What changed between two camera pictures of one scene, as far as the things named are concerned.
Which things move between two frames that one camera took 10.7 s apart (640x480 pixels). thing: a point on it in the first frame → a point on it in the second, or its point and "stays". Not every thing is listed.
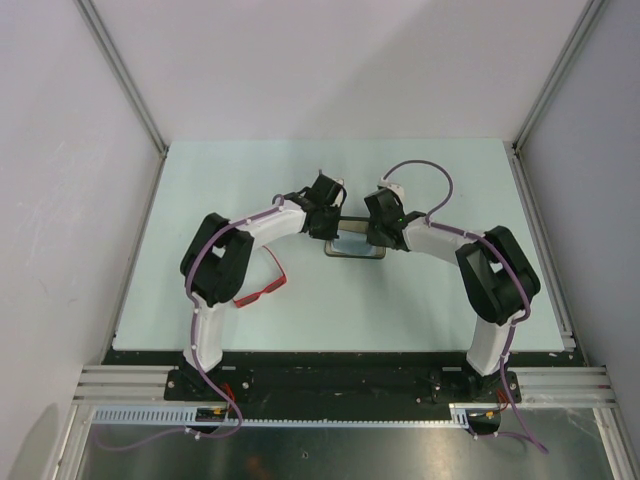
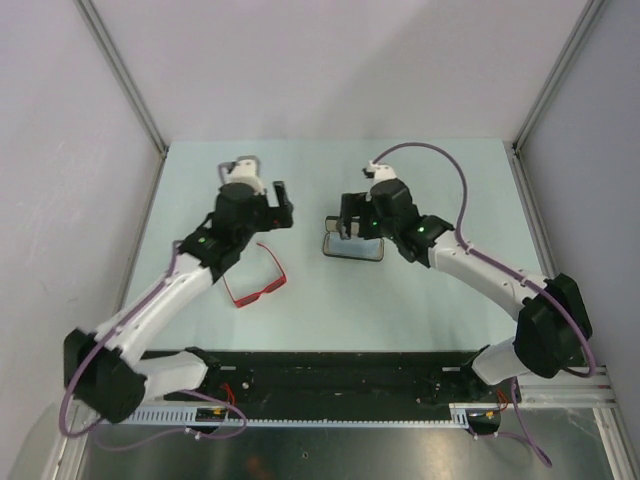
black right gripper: x=373 y=237 → x=356 y=205
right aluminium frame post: x=565 y=60 stays
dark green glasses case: x=352 y=240 stays
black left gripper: x=329 y=233 → x=275 y=217
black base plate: x=298 y=385 stays
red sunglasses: x=242 y=301 stays
